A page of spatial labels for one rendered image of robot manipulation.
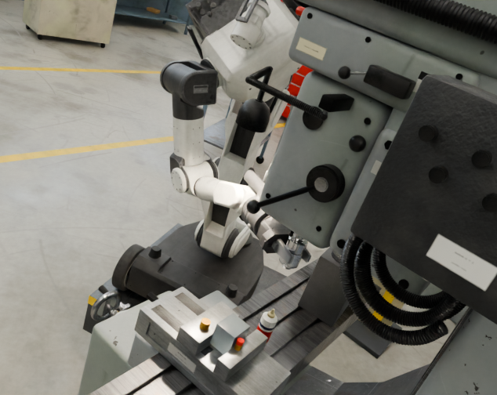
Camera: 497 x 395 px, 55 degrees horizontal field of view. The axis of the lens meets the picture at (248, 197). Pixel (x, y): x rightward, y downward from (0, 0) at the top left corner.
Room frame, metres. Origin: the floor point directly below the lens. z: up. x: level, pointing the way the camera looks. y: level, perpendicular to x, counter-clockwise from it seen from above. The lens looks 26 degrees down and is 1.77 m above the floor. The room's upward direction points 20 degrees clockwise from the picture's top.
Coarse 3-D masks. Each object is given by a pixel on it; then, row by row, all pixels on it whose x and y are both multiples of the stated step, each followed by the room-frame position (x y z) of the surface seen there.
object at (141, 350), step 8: (208, 296) 1.18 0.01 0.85; (216, 296) 1.19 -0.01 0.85; (224, 296) 1.20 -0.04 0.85; (208, 304) 1.14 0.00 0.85; (232, 304) 1.18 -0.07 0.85; (136, 336) 0.93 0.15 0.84; (136, 344) 0.93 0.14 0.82; (144, 344) 0.92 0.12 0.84; (136, 352) 0.92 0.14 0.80; (144, 352) 0.91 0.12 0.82; (152, 352) 0.90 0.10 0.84; (128, 360) 0.94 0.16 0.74; (136, 360) 0.92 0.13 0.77; (144, 360) 0.91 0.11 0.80; (304, 368) 1.02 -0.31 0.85; (296, 376) 0.98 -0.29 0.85; (288, 384) 0.95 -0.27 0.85
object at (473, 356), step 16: (464, 320) 0.65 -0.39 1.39; (480, 320) 0.57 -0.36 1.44; (448, 336) 0.89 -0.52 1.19; (464, 336) 0.58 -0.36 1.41; (480, 336) 0.57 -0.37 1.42; (496, 336) 0.56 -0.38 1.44; (448, 352) 0.58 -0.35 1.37; (464, 352) 0.57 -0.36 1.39; (480, 352) 0.56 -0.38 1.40; (496, 352) 0.55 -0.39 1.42; (432, 368) 0.65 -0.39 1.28; (448, 368) 0.57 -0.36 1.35; (464, 368) 0.56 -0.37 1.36; (480, 368) 0.55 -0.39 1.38; (496, 368) 0.55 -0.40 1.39; (432, 384) 0.58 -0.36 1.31; (448, 384) 0.56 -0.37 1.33; (464, 384) 0.56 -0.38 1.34; (480, 384) 0.55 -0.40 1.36; (496, 384) 0.54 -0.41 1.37
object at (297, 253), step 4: (288, 244) 0.95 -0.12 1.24; (288, 248) 0.94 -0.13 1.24; (292, 248) 0.94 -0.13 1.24; (296, 248) 0.94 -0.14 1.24; (300, 248) 0.94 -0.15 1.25; (304, 248) 0.95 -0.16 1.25; (292, 252) 0.94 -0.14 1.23; (296, 252) 0.94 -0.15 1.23; (300, 252) 0.94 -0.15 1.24; (296, 256) 0.94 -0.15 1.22; (300, 256) 0.95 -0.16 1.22; (280, 260) 0.95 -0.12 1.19; (284, 260) 0.94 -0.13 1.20; (292, 260) 0.94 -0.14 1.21; (296, 260) 0.94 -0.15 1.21; (284, 264) 0.94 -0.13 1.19; (288, 264) 0.94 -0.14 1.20; (292, 264) 0.94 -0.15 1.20; (296, 264) 0.95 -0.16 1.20; (292, 268) 0.94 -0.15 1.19
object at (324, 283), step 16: (320, 256) 1.18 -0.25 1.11; (336, 256) 1.18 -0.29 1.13; (320, 272) 1.17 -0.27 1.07; (336, 272) 1.15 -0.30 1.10; (320, 288) 1.16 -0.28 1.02; (336, 288) 1.15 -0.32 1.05; (304, 304) 1.17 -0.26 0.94; (320, 304) 1.16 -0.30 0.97; (336, 304) 1.14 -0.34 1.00; (336, 320) 1.15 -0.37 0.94
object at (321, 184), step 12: (324, 168) 0.83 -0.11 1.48; (336, 168) 0.84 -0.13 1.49; (312, 180) 0.83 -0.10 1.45; (324, 180) 0.82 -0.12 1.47; (336, 180) 0.81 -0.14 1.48; (288, 192) 0.85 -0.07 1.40; (300, 192) 0.84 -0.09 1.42; (312, 192) 0.83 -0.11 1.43; (324, 192) 0.82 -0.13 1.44; (336, 192) 0.81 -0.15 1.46; (252, 204) 0.88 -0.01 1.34; (264, 204) 0.87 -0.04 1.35
